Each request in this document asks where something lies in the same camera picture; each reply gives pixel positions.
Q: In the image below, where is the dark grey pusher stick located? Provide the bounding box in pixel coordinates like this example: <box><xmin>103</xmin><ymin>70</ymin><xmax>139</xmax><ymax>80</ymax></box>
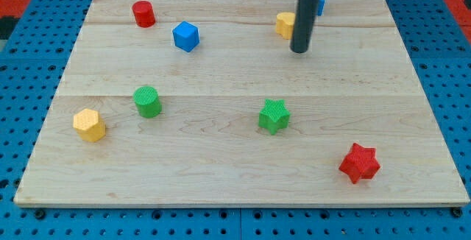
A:
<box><xmin>290</xmin><ymin>0</ymin><xmax>319</xmax><ymax>54</ymax></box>

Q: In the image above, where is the yellow heart block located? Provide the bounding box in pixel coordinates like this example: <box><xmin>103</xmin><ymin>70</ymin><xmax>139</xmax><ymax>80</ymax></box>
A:
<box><xmin>275</xmin><ymin>12</ymin><xmax>295</xmax><ymax>40</ymax></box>

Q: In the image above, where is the light wooden board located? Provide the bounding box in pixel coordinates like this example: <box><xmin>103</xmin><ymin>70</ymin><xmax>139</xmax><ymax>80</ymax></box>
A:
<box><xmin>14</xmin><ymin>0</ymin><xmax>470</xmax><ymax>208</ymax></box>

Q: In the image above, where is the blue block behind stick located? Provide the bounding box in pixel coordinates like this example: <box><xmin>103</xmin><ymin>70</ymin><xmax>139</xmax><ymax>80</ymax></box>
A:
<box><xmin>317</xmin><ymin>0</ymin><xmax>325</xmax><ymax>16</ymax></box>

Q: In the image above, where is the green star block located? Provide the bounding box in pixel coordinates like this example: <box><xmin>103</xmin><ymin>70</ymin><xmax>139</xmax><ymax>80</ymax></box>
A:
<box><xmin>258</xmin><ymin>99</ymin><xmax>291</xmax><ymax>135</ymax></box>

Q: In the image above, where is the blue cube block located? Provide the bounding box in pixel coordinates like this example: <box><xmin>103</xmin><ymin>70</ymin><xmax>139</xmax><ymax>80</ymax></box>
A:
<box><xmin>172</xmin><ymin>21</ymin><xmax>199</xmax><ymax>52</ymax></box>

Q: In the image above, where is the red cylinder block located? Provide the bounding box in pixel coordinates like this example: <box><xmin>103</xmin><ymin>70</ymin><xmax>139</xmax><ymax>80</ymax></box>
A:
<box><xmin>132</xmin><ymin>0</ymin><xmax>156</xmax><ymax>28</ymax></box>

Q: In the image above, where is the red star block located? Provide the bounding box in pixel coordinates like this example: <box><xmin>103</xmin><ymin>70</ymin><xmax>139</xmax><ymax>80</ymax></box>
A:
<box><xmin>339</xmin><ymin>143</ymin><xmax>380</xmax><ymax>184</ymax></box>

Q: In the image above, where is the green cylinder block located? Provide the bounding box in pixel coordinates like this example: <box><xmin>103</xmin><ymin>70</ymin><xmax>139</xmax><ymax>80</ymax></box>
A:
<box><xmin>132</xmin><ymin>85</ymin><xmax>162</xmax><ymax>118</ymax></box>

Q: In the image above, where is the yellow hexagon block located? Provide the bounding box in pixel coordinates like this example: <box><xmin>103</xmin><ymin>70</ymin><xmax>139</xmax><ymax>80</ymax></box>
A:
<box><xmin>73</xmin><ymin>108</ymin><xmax>106</xmax><ymax>142</ymax></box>

